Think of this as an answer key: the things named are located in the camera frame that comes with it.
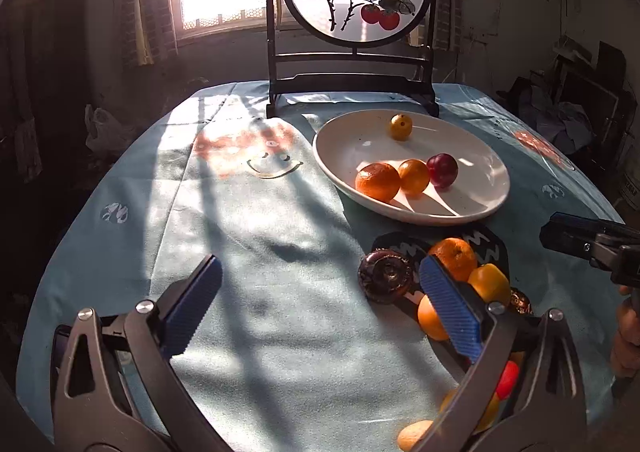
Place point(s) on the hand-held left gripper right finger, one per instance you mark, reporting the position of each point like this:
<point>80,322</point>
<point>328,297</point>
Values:
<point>450,307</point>

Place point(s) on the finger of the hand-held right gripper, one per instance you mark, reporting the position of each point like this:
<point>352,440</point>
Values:
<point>570,237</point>

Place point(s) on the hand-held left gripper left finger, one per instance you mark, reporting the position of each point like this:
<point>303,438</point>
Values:
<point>195,302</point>

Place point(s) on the large orange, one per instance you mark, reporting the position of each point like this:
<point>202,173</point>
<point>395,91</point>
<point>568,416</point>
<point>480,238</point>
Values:
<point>452,257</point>

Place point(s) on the dark brown wrinkled fruit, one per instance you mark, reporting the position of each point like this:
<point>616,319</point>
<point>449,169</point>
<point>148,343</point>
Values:
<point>385,277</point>

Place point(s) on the small dark brown fruit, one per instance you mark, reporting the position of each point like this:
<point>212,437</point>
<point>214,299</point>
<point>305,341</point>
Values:
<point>522,302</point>

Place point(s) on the red tomato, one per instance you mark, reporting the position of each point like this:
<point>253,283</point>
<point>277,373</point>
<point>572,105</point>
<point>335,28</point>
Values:
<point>507,377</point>

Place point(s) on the small tan fruit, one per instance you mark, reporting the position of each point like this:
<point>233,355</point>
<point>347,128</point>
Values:
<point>414,434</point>

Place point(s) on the white oval plate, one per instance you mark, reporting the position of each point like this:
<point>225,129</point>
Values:
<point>350,142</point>

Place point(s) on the person's right hand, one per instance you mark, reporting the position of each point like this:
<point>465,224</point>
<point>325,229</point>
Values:
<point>627,337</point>

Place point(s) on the white bucket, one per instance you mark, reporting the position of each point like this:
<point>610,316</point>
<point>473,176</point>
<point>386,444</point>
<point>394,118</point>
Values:
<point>631,177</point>

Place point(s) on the pile of blue clothes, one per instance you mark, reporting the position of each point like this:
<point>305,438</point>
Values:
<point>565,117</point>

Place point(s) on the light blue printed tablecloth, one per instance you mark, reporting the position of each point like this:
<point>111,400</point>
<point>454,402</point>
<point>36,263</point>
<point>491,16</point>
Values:
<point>280,212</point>

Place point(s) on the smooth orange fruit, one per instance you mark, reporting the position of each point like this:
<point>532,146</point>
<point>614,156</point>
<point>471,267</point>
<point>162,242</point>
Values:
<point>414,176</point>

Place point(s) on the dark red plum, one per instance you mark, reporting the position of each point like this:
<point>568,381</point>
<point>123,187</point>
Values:
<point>442,170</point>

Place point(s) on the dimpled orange mandarin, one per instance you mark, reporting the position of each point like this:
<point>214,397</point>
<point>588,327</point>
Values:
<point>378,180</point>

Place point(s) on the small yellow dotted fruit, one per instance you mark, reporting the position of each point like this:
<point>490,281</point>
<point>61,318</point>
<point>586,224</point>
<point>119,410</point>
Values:
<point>401,127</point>

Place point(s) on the white plastic bag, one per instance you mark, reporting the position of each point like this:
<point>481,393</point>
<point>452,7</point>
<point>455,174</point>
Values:
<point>102,130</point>

